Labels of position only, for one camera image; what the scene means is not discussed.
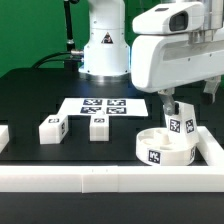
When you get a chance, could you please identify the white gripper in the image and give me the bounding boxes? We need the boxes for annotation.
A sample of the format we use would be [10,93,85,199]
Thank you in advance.
[131,1,224,116]

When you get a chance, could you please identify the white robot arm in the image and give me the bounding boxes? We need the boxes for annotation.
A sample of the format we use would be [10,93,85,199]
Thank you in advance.
[79,0,224,115]

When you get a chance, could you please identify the white marker sheet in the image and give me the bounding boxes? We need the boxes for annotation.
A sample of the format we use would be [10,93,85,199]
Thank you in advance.
[59,98,148,117]

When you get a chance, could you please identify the white frame wall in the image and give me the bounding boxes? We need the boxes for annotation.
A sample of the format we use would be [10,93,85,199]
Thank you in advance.
[0,126,224,193]

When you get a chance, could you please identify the black cable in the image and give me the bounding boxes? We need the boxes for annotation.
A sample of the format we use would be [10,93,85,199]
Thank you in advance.
[31,49,84,69]

